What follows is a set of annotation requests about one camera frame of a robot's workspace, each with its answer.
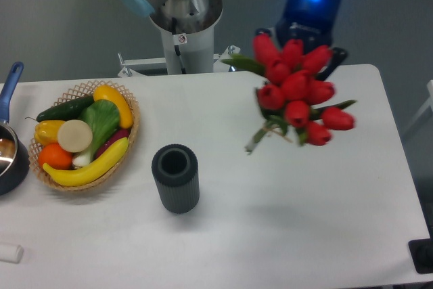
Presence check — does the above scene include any red tulip bouquet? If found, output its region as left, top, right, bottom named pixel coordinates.
left=222, top=39, right=356, bottom=154

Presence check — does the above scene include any green cucumber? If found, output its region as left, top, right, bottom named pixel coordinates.
left=26, top=96, right=94, bottom=123

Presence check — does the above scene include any yellow banana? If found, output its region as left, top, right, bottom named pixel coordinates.
left=43, top=137, right=129, bottom=187

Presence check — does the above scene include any beige round disc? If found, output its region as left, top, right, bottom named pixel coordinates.
left=57, top=120, right=93, bottom=153

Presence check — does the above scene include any yellow squash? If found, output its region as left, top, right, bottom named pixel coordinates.
left=93, top=85, right=133, bottom=129

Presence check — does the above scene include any green bok choy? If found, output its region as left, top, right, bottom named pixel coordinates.
left=72, top=99, right=120, bottom=169

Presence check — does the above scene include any purple eggplant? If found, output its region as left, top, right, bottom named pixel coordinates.
left=94, top=129, right=130, bottom=159

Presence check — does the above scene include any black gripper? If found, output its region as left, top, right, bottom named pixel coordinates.
left=254, top=0, right=348, bottom=80

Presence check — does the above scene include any yellow bell pepper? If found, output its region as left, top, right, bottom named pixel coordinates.
left=34, top=120, right=65, bottom=146

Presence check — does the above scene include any orange fruit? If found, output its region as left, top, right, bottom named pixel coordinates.
left=38, top=143, right=72, bottom=170

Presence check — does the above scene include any black device at edge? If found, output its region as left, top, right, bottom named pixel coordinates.
left=408, top=239, right=432, bottom=274

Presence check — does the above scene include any dark grey ribbed vase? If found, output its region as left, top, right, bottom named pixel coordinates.
left=152, top=143, right=200, bottom=214

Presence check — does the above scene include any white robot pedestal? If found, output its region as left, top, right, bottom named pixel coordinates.
left=160, top=27, right=214, bottom=75

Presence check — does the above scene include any white metal base frame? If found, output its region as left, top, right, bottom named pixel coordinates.
left=117, top=45, right=241, bottom=78

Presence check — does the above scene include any white cylinder object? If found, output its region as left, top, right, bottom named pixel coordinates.
left=0, top=242, right=24, bottom=264

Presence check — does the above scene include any white furniture at right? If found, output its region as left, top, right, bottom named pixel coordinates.
left=404, top=80, right=432, bottom=137

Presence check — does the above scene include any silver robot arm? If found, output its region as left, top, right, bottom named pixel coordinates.
left=121, top=0, right=341, bottom=74

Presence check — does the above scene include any blue handled saucepan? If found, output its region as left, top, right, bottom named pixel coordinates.
left=1, top=62, right=30, bottom=195

